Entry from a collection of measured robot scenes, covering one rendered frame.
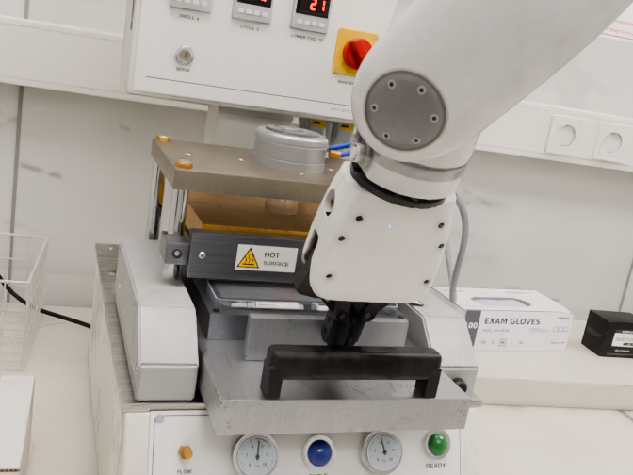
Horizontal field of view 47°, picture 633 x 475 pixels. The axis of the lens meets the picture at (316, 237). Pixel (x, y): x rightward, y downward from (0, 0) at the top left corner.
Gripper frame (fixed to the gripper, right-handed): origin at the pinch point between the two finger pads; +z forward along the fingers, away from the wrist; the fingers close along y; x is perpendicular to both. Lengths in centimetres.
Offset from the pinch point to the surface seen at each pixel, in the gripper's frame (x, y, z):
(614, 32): 71, 73, -11
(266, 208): 21.8, -1.8, 2.6
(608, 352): 33, 72, 34
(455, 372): 0.4, 13.7, 5.6
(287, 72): 38.9, 2.3, -6.4
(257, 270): 11.1, -4.8, 2.8
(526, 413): 20, 48, 35
